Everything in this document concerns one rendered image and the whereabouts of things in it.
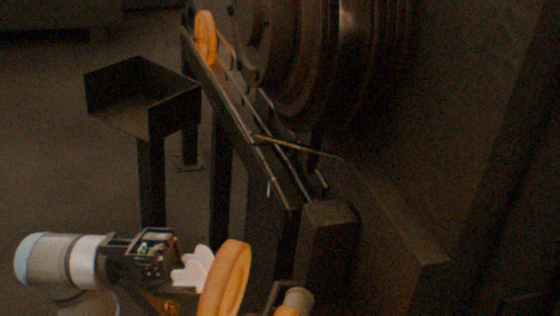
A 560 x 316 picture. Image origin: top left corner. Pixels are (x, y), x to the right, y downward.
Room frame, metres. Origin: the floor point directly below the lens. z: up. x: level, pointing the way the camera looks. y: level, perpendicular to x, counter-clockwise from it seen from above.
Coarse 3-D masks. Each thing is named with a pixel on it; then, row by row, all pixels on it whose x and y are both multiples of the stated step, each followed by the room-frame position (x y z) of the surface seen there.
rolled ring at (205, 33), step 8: (200, 16) 1.92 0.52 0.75; (208, 16) 1.90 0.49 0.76; (200, 24) 1.96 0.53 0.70; (208, 24) 1.87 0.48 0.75; (200, 32) 1.97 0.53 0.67; (208, 32) 1.85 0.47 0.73; (200, 40) 1.96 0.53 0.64; (208, 40) 1.84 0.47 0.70; (216, 40) 1.85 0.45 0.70; (200, 48) 1.94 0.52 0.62; (208, 48) 1.83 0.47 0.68; (216, 48) 1.84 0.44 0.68; (208, 56) 1.84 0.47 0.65; (208, 64) 1.87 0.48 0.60
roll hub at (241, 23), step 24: (240, 0) 1.09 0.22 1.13; (264, 0) 0.98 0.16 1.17; (288, 0) 0.97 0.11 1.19; (240, 24) 1.08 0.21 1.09; (288, 24) 0.96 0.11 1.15; (240, 48) 1.11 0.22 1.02; (264, 48) 0.96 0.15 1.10; (288, 48) 0.96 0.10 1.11; (240, 72) 1.09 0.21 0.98; (264, 72) 0.95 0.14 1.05
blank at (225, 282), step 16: (224, 256) 0.63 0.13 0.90; (240, 256) 0.65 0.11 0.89; (208, 272) 0.60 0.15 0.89; (224, 272) 0.60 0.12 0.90; (240, 272) 0.66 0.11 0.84; (208, 288) 0.58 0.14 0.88; (224, 288) 0.59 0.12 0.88; (240, 288) 0.66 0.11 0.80; (208, 304) 0.57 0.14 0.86; (224, 304) 0.59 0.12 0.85
